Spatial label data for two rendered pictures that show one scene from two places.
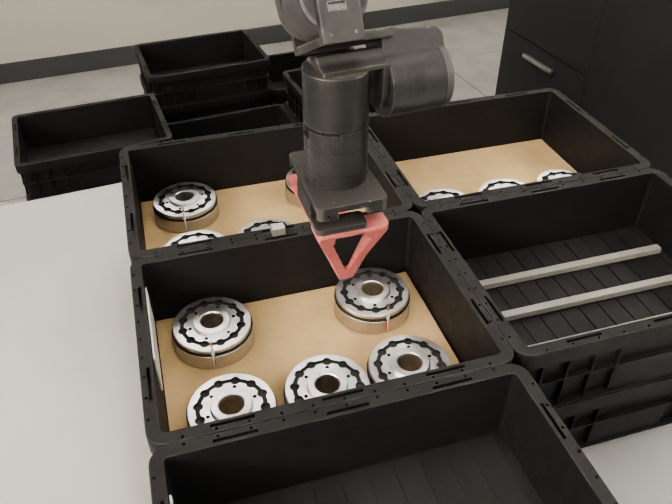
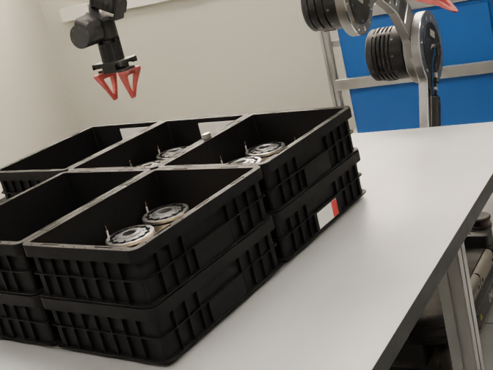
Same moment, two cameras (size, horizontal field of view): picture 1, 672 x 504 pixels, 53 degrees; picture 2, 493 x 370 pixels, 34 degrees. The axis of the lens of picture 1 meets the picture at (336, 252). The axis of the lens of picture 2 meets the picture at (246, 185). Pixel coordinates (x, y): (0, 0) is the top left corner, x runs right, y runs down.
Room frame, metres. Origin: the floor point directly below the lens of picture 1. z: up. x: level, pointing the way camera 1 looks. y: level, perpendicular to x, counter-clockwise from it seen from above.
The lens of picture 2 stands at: (2.31, -0.95, 1.37)
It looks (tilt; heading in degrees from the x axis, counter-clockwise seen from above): 17 degrees down; 145
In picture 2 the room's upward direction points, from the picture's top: 14 degrees counter-clockwise
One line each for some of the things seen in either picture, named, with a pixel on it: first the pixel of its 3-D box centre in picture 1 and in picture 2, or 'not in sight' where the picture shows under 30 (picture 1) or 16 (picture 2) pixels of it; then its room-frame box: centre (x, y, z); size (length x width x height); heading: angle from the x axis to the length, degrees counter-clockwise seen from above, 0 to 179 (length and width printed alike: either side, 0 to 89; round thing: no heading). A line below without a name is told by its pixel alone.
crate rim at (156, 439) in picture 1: (308, 312); (161, 145); (0.59, 0.03, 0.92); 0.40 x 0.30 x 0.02; 107
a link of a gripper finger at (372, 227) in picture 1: (341, 231); (114, 81); (0.51, -0.01, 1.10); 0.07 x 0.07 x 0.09; 17
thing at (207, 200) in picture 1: (185, 199); not in sight; (0.91, 0.25, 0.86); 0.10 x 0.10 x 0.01
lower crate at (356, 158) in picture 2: not in sight; (273, 203); (0.88, 0.12, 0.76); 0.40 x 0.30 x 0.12; 107
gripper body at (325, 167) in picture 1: (336, 156); (111, 53); (0.53, 0.00, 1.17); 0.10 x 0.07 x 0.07; 17
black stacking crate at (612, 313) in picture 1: (589, 281); (53, 229); (0.70, -0.35, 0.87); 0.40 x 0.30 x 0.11; 107
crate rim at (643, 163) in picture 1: (494, 145); (147, 208); (0.99, -0.26, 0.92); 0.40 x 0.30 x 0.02; 107
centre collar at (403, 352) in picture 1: (409, 363); not in sight; (0.56, -0.09, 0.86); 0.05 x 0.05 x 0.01
